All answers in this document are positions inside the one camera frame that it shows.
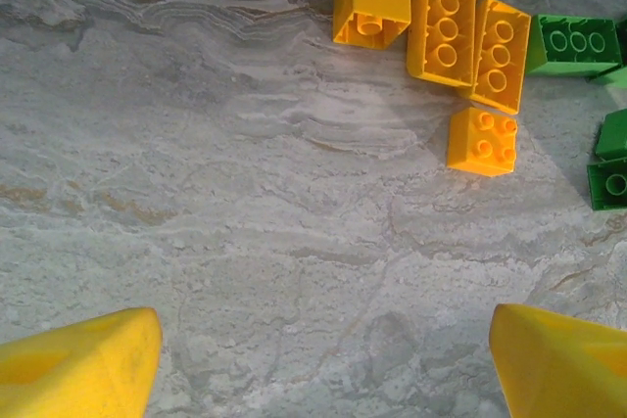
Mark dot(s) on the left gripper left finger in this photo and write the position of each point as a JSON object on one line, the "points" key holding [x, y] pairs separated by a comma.
{"points": [[73, 374]]}

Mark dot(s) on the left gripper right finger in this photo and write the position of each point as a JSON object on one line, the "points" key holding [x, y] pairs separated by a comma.
{"points": [[563, 369]]}

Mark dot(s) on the small green lego brick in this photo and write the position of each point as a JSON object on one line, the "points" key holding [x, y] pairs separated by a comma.
{"points": [[598, 195]]}

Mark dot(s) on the long yellow lego brick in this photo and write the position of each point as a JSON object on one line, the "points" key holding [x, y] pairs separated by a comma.
{"points": [[426, 60], [482, 90]]}

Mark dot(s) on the long green lego brick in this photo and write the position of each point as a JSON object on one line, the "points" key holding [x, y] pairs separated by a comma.
{"points": [[541, 53]]}

